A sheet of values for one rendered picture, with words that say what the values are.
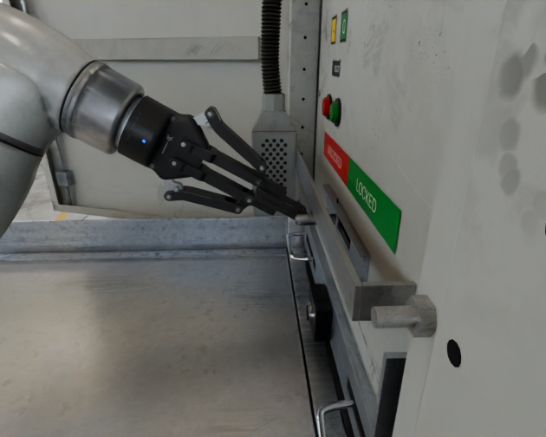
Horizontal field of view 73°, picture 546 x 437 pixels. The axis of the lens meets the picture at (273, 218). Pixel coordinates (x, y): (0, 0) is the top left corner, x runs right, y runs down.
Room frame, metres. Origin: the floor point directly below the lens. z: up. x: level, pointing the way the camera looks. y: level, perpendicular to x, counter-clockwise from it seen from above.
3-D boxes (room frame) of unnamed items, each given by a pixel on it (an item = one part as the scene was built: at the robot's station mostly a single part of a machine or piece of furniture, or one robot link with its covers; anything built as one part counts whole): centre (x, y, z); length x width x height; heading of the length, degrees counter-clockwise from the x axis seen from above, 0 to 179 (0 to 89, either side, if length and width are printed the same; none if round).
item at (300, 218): (0.43, -0.06, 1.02); 0.06 x 0.02 x 0.04; 92
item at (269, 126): (0.61, 0.00, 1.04); 0.08 x 0.05 x 0.17; 92
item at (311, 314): (0.40, -0.06, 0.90); 0.06 x 0.03 x 0.05; 2
